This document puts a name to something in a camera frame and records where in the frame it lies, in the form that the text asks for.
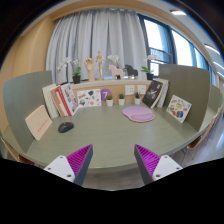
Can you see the white book far left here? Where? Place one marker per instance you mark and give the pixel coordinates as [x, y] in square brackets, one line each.
[52, 109]

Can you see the white orchid left pot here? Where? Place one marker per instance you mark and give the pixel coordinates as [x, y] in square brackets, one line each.
[76, 74]

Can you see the small potted plant middle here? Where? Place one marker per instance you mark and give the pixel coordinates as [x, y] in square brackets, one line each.
[121, 99]

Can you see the pink horse figurine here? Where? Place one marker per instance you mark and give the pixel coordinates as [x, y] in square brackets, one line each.
[116, 72]

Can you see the black horse figurine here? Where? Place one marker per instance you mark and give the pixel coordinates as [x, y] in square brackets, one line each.
[131, 71]

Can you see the wooden shelf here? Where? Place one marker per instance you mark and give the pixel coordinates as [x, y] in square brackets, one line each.
[116, 87]

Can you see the wooden hand model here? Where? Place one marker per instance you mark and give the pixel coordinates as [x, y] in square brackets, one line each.
[89, 65]

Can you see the wooden mannequin figure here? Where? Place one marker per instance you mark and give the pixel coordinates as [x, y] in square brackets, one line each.
[100, 59]

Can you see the green right desk divider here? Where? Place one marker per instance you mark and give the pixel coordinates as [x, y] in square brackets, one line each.
[191, 84]

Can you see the white orchid pot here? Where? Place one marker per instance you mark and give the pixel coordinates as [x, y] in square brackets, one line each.
[146, 69]
[76, 74]

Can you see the white orchid right pot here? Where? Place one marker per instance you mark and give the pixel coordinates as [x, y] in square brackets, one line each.
[146, 69]

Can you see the green desk divider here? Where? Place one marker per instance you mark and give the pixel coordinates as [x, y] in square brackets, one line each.
[191, 84]
[22, 95]

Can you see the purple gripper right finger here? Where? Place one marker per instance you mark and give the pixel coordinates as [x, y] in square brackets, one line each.
[152, 166]

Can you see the wooden chair right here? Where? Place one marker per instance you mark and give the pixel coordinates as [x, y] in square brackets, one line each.
[202, 137]

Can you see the small potted plant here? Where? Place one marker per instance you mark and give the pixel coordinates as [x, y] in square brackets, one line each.
[109, 100]
[121, 99]
[137, 98]

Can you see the small potted plant left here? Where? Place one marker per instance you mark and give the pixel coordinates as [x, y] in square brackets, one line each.
[109, 100]

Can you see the purple number seven sign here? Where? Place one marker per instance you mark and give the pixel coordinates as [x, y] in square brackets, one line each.
[104, 93]

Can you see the small potted plant right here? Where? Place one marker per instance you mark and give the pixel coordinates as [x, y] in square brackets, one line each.
[137, 98]

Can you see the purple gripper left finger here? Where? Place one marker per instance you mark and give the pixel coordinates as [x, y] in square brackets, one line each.
[72, 167]

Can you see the beige leaning board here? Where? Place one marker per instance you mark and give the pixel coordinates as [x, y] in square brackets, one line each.
[38, 122]

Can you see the white wall socket plate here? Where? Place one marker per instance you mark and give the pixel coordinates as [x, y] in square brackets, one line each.
[129, 89]

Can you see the white book behind black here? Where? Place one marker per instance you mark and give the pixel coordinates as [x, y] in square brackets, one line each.
[163, 94]

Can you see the grey curtain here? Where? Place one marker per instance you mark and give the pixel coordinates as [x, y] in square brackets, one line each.
[84, 34]

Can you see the white orchid centre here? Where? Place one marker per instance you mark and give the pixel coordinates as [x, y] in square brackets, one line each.
[115, 59]

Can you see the red and white book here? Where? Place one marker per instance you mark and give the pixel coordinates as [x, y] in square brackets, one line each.
[68, 98]

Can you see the black computer mouse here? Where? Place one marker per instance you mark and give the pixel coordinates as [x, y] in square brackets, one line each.
[65, 127]

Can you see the colourful sticker board right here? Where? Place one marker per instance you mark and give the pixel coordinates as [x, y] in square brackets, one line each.
[178, 108]

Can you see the white sticker card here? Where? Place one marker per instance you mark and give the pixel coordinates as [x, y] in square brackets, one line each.
[89, 98]

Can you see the purple mouse pad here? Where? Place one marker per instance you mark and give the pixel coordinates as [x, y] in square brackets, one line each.
[138, 113]

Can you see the green left desk divider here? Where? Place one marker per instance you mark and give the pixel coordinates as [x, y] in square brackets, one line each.
[22, 95]

